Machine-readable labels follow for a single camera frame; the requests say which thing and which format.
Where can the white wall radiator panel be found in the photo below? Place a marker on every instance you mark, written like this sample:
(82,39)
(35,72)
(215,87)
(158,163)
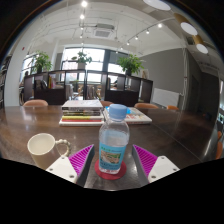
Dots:
(165,97)

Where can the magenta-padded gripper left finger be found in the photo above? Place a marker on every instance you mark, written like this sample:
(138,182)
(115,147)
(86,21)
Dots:
(63,167)

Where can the group of ceiling spotlights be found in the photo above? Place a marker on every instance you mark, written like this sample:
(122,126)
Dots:
(84,4)

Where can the cream ceramic mug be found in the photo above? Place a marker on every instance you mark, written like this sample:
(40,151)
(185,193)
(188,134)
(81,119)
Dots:
(41,150)

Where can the low dark open shelf unit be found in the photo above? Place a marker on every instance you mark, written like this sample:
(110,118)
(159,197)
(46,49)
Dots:
(50,96)

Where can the stack of books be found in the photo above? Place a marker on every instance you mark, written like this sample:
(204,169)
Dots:
(81,113)

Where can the small potted plant white pot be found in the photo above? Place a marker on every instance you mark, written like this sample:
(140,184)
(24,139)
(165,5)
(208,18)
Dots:
(81,59)

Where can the leafy green potted plant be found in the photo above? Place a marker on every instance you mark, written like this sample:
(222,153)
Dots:
(130,64)

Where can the group of round ceiling lights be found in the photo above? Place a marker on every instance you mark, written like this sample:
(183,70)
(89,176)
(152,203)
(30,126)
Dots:
(188,28)

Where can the bushy green potted plant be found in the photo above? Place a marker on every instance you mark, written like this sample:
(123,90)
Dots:
(41,61)

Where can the ceiling air conditioner unit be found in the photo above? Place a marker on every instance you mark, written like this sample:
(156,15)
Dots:
(103,31)

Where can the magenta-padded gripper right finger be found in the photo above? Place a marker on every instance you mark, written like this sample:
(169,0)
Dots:
(162,167)

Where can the group of orange chairs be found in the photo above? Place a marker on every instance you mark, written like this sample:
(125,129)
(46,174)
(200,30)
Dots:
(35,102)

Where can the clear blue-capped water bottle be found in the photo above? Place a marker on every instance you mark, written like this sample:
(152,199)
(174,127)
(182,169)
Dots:
(113,150)

